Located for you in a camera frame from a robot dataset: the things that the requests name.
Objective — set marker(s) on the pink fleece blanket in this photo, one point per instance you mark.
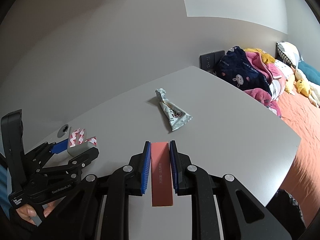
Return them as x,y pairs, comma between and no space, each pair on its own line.
258,95

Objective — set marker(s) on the person's left hand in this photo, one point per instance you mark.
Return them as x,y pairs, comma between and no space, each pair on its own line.
26,212

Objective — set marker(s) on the white goose plush toy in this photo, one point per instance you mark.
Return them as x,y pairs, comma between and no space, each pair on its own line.
315,92

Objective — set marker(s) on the checkered pillow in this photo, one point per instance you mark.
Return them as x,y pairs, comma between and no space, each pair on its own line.
287,52

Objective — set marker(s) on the teal pillow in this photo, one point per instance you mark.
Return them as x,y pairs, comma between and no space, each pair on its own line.
310,70

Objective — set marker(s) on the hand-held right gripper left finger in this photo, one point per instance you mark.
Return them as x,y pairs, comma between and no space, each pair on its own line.
146,167

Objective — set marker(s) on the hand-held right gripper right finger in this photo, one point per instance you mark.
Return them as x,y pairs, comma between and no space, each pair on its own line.
173,167

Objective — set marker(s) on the dark fuzzy cloth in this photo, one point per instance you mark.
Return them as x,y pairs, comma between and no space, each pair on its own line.
285,210

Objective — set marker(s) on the grey plastic block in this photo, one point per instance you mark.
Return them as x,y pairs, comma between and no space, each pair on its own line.
80,149

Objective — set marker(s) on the dark wall socket panel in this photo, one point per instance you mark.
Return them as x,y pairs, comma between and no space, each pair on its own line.
206,60
219,56

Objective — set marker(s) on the bed with orange sheet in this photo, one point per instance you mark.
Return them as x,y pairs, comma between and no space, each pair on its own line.
307,130

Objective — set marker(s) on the orange carton box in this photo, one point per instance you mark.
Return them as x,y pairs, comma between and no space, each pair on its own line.
161,180

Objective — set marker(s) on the crumpled silver snack wrapper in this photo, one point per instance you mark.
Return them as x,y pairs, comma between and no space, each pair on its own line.
175,115

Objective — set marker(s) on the white dotted pillow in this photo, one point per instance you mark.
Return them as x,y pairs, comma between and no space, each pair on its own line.
282,67

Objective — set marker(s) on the pile of clothes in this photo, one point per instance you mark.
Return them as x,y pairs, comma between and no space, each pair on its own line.
240,67

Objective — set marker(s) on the yellow plush cloth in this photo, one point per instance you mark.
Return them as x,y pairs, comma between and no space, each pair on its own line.
265,56

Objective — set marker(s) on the yellow duck plush toy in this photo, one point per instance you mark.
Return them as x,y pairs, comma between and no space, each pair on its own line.
303,86

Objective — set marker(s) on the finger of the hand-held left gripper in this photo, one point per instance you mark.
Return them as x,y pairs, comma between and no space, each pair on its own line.
83,156
60,146

